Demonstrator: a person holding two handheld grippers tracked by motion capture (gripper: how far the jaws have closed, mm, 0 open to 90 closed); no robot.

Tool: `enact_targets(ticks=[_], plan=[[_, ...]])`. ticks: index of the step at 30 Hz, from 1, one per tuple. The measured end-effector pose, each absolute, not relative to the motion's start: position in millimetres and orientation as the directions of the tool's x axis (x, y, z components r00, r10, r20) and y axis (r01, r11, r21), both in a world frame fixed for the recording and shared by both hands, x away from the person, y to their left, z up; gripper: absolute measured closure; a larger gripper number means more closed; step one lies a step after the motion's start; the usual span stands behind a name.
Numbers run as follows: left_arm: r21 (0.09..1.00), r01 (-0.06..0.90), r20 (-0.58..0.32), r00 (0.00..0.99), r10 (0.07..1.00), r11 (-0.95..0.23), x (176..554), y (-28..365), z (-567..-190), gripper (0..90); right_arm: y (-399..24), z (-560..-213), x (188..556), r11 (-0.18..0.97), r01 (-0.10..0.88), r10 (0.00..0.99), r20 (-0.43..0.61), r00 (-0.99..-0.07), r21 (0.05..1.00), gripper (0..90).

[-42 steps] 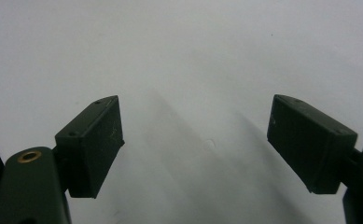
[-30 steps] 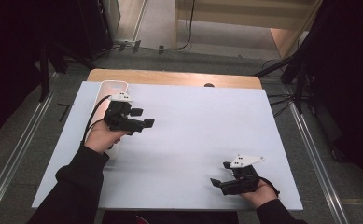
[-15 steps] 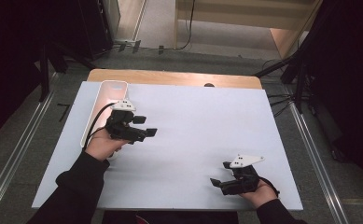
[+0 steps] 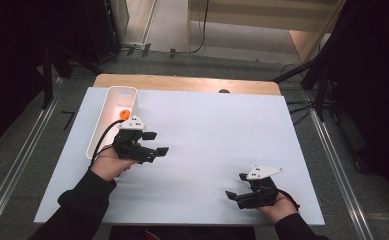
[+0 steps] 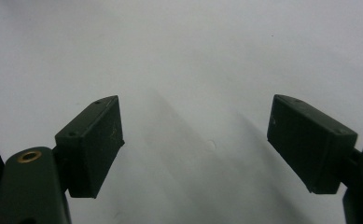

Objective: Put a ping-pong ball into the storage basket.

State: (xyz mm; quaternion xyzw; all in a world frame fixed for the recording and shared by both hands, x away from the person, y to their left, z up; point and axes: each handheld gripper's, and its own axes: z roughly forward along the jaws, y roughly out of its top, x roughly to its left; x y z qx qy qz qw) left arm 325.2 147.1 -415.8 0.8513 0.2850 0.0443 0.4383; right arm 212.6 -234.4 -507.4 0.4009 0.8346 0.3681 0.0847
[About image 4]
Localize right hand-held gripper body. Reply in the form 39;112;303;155
236;165;285;211

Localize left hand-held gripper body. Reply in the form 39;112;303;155
111;114;160;165

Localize white plastic bin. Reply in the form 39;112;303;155
85;85;140;161

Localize person's right hand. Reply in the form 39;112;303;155
256;192;300;225

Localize person's left hand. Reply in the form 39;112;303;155
90;143;140;183

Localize person's dark clothing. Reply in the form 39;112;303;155
110;225;256;240

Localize black metal stand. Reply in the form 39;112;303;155
271;0;353;123
41;41;104;110

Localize black cabinet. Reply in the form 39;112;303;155
82;0;130;65

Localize light wooden panel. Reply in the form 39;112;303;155
287;0;347;64

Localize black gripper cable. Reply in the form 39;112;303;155
88;118;127;170

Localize black gripper strap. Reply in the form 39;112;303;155
276;188;301;212

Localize metal floor rail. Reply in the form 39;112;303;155
0;77;63;240
309;109;376;240

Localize black floor cables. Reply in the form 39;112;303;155
285;99;317;127

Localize hanging black cable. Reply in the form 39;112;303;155
185;0;211;56

